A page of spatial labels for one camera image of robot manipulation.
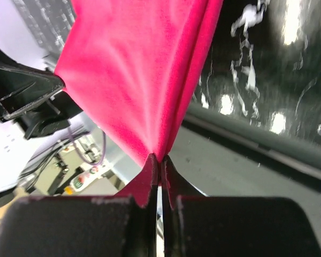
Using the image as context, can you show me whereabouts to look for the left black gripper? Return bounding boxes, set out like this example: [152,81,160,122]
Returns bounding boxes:
[0,50,82,139]

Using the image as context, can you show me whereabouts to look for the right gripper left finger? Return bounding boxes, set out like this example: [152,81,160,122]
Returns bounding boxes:
[0,154,158,256]

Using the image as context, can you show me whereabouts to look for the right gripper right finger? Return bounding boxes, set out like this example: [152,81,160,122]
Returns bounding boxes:
[160,156,321,256]

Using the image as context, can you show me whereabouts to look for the bright pink t-shirt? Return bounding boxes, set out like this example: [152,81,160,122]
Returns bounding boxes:
[54,0,224,165]

